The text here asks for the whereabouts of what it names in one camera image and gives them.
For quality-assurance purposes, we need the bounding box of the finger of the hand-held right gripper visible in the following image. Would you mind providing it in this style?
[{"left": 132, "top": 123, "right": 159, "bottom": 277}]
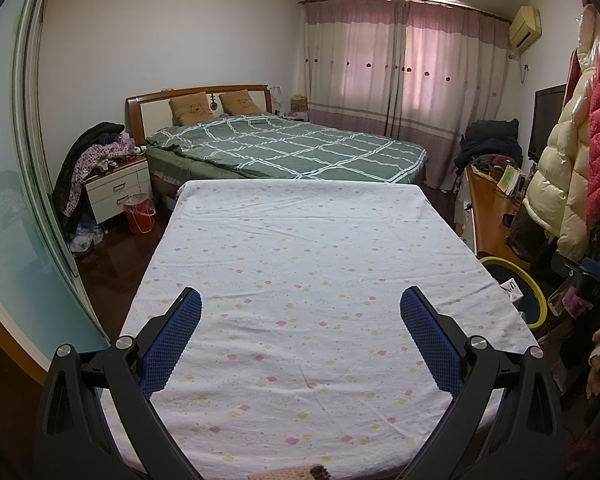
[{"left": 551, "top": 254, "right": 600, "bottom": 281}]

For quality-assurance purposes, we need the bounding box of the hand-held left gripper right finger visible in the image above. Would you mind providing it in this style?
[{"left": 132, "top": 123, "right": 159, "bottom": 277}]
[{"left": 400, "top": 287, "right": 566, "bottom": 480}]

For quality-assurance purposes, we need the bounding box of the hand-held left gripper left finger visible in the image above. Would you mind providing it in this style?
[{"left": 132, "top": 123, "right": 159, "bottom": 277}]
[{"left": 32, "top": 287, "right": 203, "bottom": 480}]

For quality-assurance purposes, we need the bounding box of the yellow rimmed waste bin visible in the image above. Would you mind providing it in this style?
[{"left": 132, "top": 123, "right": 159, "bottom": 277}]
[{"left": 480, "top": 256, "right": 547, "bottom": 330}]

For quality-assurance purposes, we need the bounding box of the cream puffer jacket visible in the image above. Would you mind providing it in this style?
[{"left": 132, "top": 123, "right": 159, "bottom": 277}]
[{"left": 522, "top": 5, "right": 600, "bottom": 261}]

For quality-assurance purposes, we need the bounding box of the wooden desk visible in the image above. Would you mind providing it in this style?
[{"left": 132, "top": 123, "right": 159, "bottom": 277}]
[{"left": 465, "top": 167, "right": 531, "bottom": 261}]

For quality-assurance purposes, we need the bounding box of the green book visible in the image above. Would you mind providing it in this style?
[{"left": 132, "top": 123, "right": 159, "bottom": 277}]
[{"left": 496, "top": 165, "right": 521, "bottom": 196}]

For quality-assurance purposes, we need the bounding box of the red bucket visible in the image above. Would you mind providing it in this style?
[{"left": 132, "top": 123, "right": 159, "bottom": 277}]
[{"left": 123, "top": 192, "right": 157, "bottom": 235}]

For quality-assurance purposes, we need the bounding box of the crumpled plastic bag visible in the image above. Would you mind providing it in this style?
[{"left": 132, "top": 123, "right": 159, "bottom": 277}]
[{"left": 69, "top": 220, "right": 106, "bottom": 253}]

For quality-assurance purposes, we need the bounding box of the floral white tablecloth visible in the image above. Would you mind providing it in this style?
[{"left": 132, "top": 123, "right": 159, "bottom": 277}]
[{"left": 102, "top": 179, "right": 541, "bottom": 476}]

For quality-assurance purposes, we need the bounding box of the black television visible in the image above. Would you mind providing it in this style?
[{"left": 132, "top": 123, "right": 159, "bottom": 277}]
[{"left": 527, "top": 84, "right": 568, "bottom": 163}]

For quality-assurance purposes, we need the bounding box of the white nightstand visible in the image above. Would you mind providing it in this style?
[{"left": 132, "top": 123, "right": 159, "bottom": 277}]
[{"left": 84, "top": 155, "right": 153, "bottom": 225}]

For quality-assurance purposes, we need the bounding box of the dark clothes heap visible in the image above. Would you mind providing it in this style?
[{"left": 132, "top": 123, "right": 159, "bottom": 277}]
[{"left": 454, "top": 119, "right": 523, "bottom": 171}]

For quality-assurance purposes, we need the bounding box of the pile of clothes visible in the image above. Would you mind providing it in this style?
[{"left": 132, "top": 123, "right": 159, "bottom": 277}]
[{"left": 52, "top": 122, "right": 146, "bottom": 231}]

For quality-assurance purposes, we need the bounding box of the frosted glass sliding door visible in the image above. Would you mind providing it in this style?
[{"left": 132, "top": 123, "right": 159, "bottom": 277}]
[{"left": 0, "top": 0, "right": 111, "bottom": 371}]

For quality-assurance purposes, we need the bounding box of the wooden bed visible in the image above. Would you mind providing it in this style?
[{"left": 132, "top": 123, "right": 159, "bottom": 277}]
[{"left": 125, "top": 84, "right": 428, "bottom": 201}]

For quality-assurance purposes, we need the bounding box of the green plaid duvet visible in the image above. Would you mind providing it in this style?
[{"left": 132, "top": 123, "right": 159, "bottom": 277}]
[{"left": 145, "top": 114, "right": 427, "bottom": 182}]

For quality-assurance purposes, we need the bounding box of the brown pillow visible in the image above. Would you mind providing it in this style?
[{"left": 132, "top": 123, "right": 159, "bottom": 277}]
[
  {"left": 168, "top": 92, "right": 215, "bottom": 126},
  {"left": 219, "top": 90, "right": 261, "bottom": 116}
]

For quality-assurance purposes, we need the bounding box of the cream air conditioner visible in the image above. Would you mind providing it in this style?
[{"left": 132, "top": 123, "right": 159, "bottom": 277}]
[{"left": 508, "top": 6, "right": 542, "bottom": 51}]

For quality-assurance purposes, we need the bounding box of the pink sheer curtain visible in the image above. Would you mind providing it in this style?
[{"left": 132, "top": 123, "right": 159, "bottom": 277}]
[{"left": 302, "top": 0, "right": 513, "bottom": 193}]

